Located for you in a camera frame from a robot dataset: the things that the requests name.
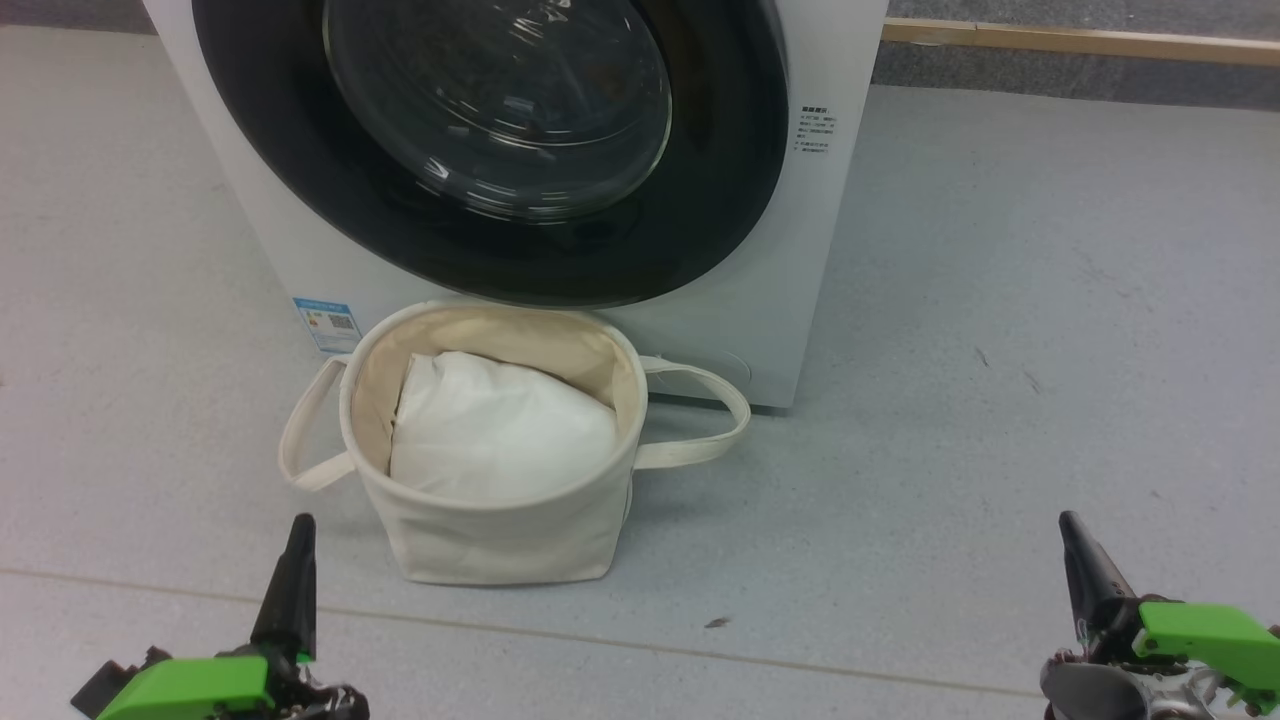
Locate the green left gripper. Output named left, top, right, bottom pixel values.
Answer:
left=95, top=514, right=371, bottom=720

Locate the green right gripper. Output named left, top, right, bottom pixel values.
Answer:
left=1040, top=510, right=1280, bottom=720

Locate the black-rimmed glass washer door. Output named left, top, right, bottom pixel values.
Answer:
left=190, top=0, right=791, bottom=309

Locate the white front-load washing machine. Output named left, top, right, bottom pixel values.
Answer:
left=142, top=0, right=889, bottom=411

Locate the cream canvas laundry basket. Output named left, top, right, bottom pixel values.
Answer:
left=278, top=300, right=752, bottom=587

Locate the white pillow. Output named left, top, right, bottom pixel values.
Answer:
left=388, top=350, right=619, bottom=506

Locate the blue energy label sticker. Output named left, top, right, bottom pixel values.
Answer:
left=293, top=296, right=361, bottom=355

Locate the round drain filter cover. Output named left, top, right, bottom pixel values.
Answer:
left=650, top=347, right=753, bottom=387

